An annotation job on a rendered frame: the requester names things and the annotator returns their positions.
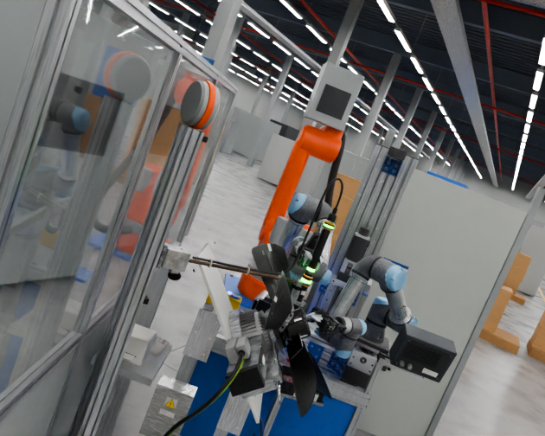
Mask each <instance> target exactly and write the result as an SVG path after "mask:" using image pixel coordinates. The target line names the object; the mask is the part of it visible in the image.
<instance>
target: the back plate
mask: <svg viewBox="0 0 545 436"><path fill-rule="evenodd" d="M196 257H199V258H204V259H208V260H210V259H211V260H215V258H214V255H213V253H212V250H211V247H210V245H209V243H207V244H206V245H205V246H204V248H203V249H202V250H201V251H200V253H199V254H197V255H196ZM198 266H199V268H200V270H201V273H202V276H203V279H204V282H205V285H206V287H207V289H208V294H209V296H210V298H211V301H212V304H213V306H214V308H215V313H216V315H217V317H218V320H219V322H220V325H221V329H222V331H223V334H224V337H225V339H226V341H227V342H228V339H230V338H232V336H231V332H230V327H229V312H230V311H233V308H232V305H231V303H230V300H229V298H228V294H227V291H226V289H225V286H224V284H223V281H222V278H221V275H220V272H219V269H218V268H216V267H212V266H211V267H210V268H208V266H204V265H198ZM262 395H263V394H257V395H256V396H255V397H254V396H251V397H248V398H247V400H248V402H249V405H250V408H251V410H252V412H253V417H254V419H255V421H256V424H257V423H260V410H261V402H262Z"/></svg>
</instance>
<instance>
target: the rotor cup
mask: <svg viewBox="0 0 545 436"><path fill-rule="evenodd" d="M292 312H293V313H294V314H293V317H292V319H291V320H290V322H289V323H288V325H287V326H286V327H285V328H284V330H283V331H282V332H280V331H279V330H273V332H274V335H275V337H276V340H277V342H278V345H279V347H280V348H281V349H284V348H285V347H286V340H292V339H293V338H294V337H295V336H296V335H297V334H298V333H299V335H300V336H304V335H307V336H306V337H301V339H305V338H307V337H310V336H311V331H310V327H309V324H308V321H307V318H306V315H305V312H304V310H303V309H302V308H299V309H297V310H294V311H292ZM298 318H302V319H301V320H298V321H296V322H294V320H295V319H298ZM305 321H306V322H305Z"/></svg>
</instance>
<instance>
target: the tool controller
mask: <svg viewBox="0 0 545 436"><path fill-rule="evenodd" d="M456 355H457V351H456V348H455V345H454V341H452V340H450V339H447V338H444V337H441V336H439V335H436V334H434V333H432V332H429V331H427V330H423V329H421V328H418V327H416V326H413V325H411V324H408V323H404V325H403V326H402V328H401V331H400V333H399V334H398V336H397V338H396V339H395V341H394V343H393V345H392V347H391V349H390V350H389V358H390V364H392V365H394V366H396V367H398V368H401V369H405V370H407V371H409V372H412V373H415V374H416V375H420V376H423V377H426V378H427V379H430V380H432V381H435V382H440V381H441V379H442V378H443V376H444V375H445V373H446V371H447V370H448V369H449V367H450V365H451V364H452V361H453V360H454V358H455V357H456Z"/></svg>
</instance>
